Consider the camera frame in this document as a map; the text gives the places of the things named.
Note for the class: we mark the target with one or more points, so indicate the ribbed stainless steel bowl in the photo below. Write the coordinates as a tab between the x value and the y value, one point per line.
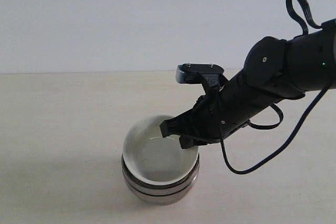
128	176

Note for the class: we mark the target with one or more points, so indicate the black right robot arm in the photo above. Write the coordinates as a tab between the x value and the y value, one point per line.
274	70

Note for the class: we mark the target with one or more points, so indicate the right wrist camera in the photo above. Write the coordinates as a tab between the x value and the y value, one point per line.
195	73

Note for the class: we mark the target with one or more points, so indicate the white ceramic bowl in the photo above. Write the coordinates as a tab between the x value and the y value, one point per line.
154	159

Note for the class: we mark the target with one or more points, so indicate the smooth stainless steel bowl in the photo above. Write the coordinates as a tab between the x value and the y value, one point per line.
160	197

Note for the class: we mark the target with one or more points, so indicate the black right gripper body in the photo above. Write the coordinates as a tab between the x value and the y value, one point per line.
223	112

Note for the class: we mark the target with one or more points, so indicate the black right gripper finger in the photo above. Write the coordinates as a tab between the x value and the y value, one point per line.
187	141
182	125

